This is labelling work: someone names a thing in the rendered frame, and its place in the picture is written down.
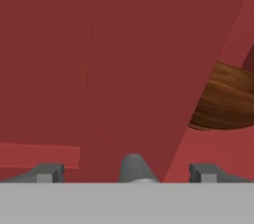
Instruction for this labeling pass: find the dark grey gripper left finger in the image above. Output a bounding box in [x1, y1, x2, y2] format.
[2, 163, 65, 183]

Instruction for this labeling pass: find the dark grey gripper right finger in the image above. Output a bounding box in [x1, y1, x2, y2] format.
[189, 164, 252, 183]

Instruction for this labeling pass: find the red open cabinet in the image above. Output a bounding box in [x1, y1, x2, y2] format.
[163, 0, 254, 183]

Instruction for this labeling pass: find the red cabinet door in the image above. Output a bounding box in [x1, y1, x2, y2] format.
[78, 0, 254, 183]
[0, 0, 100, 183]

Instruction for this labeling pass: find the brown wooden bowl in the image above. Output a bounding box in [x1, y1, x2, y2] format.
[188, 60, 254, 132]

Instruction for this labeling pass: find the grey cabinet door handle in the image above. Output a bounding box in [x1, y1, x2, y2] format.
[118, 153, 161, 183]

